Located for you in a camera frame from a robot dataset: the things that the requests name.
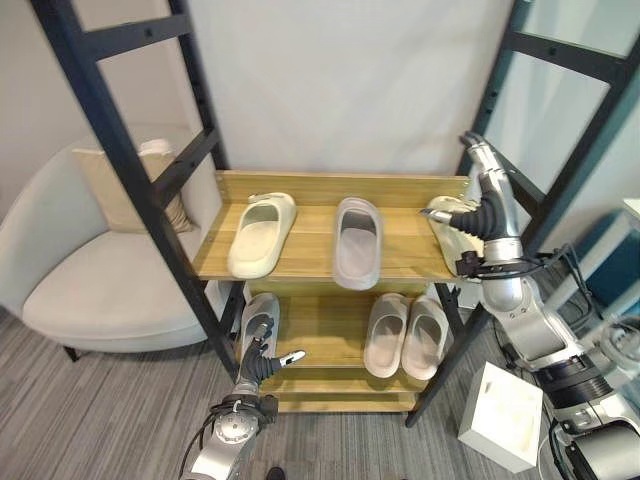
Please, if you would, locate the beige slipper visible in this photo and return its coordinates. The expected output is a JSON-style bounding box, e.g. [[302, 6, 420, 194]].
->
[[363, 292, 414, 379], [399, 293, 449, 382]]

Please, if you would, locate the white armchair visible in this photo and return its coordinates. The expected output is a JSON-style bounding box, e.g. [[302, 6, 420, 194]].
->
[[0, 122, 227, 364]]

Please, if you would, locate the cream slipper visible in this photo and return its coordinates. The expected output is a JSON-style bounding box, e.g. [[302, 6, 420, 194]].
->
[[227, 191, 299, 280]]

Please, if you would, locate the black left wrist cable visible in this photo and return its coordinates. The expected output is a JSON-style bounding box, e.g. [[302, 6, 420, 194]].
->
[[185, 397, 241, 471]]

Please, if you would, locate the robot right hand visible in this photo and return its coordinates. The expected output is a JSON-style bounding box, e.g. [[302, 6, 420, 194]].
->
[[418, 130, 524, 247]]

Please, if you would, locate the wide wooden shelf board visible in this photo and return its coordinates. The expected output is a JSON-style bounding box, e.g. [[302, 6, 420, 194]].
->
[[192, 169, 477, 289]]

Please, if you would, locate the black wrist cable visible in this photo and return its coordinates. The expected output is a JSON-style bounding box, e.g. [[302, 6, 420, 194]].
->
[[517, 242, 594, 321], [185, 397, 241, 471]]

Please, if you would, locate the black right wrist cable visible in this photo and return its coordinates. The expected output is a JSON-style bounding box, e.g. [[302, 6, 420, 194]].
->
[[517, 242, 594, 321]]

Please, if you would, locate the black metal rack frame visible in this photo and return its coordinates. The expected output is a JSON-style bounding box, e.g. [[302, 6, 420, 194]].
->
[[29, 0, 640, 429]]

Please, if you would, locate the grey slipper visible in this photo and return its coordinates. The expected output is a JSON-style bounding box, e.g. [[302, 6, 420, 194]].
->
[[332, 196, 384, 291], [238, 292, 282, 372]]

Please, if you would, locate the lowest wooden shelf board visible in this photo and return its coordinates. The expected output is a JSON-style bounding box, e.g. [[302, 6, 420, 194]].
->
[[258, 368, 422, 414]]

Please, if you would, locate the pale yellow slipper glossy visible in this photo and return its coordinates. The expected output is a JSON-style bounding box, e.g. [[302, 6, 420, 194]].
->
[[423, 194, 489, 279]]

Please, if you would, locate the beige cushion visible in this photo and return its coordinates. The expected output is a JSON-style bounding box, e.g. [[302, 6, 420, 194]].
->
[[72, 143, 199, 234]]

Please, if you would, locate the white box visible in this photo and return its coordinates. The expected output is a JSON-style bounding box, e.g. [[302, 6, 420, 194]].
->
[[456, 360, 546, 474]]

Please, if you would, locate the blue cabinet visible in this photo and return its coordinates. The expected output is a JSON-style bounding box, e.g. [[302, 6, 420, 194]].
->
[[581, 207, 640, 308]]

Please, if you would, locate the middle wooden shelf board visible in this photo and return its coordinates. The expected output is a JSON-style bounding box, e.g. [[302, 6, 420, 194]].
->
[[234, 285, 452, 372]]

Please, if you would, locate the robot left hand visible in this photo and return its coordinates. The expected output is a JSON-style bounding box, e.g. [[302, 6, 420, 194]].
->
[[237, 322, 307, 389]]

